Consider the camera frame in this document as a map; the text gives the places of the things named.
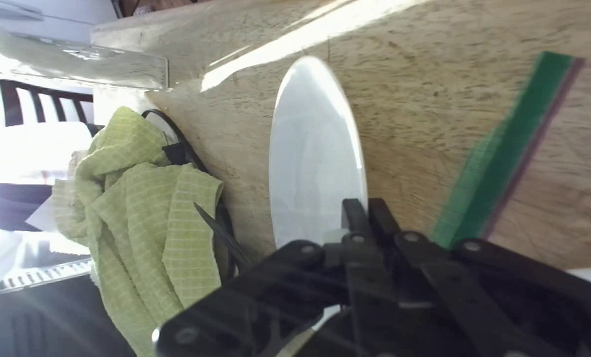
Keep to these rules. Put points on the black tongs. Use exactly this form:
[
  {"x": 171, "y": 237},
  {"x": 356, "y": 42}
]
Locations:
[{"x": 229, "y": 255}]

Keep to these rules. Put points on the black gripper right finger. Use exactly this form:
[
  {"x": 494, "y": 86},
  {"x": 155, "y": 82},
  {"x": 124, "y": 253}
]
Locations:
[{"x": 500, "y": 304}]

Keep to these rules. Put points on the green cloth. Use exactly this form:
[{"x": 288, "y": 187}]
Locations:
[{"x": 133, "y": 211}]

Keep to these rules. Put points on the green zip bag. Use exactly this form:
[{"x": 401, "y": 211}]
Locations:
[{"x": 496, "y": 163}]

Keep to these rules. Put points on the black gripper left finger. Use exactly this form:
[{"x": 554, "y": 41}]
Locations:
[{"x": 260, "y": 310}]

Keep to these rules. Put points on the white plate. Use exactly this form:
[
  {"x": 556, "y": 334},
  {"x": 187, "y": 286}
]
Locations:
[{"x": 316, "y": 158}]

